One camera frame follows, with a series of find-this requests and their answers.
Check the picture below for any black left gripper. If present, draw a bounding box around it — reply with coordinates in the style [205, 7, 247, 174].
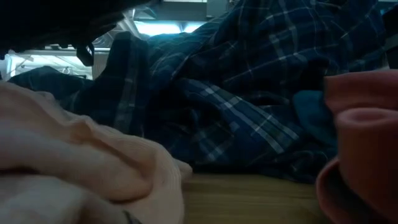
[0, 0, 152, 67]

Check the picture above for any cream knit sweater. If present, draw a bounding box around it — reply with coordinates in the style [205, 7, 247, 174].
[0, 80, 193, 224]

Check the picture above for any blue plaid flannel shirt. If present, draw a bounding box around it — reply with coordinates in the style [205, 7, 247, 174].
[8, 0, 398, 184]

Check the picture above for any teal sock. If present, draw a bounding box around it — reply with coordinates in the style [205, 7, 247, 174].
[292, 90, 339, 147]

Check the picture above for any salmon pink garment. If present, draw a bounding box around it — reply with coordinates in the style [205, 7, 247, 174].
[315, 69, 398, 224]

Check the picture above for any grey horizontal pipe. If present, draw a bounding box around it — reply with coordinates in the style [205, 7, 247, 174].
[18, 46, 111, 57]

